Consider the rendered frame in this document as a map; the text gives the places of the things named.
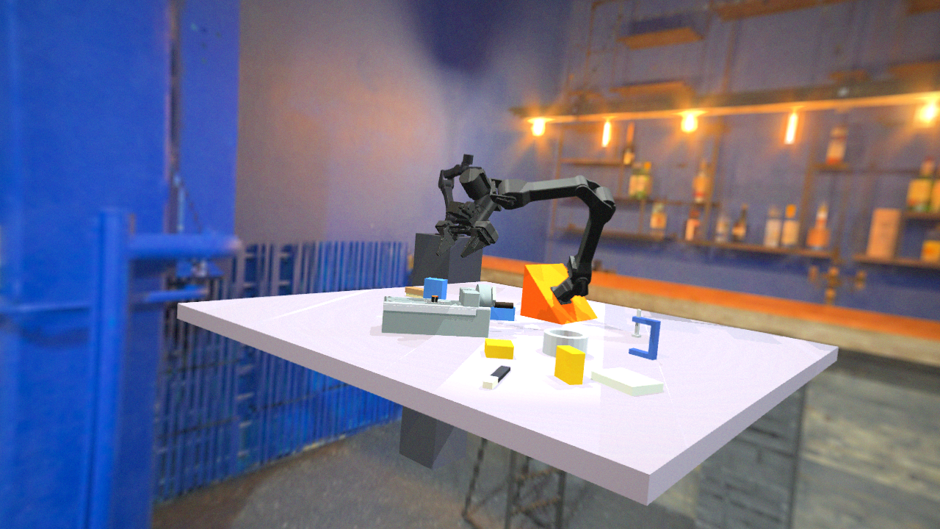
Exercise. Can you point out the blue block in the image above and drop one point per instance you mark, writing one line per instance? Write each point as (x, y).
(502, 314)
(435, 286)

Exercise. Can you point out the blue c-clamp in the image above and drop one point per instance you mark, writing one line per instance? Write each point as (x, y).
(654, 336)

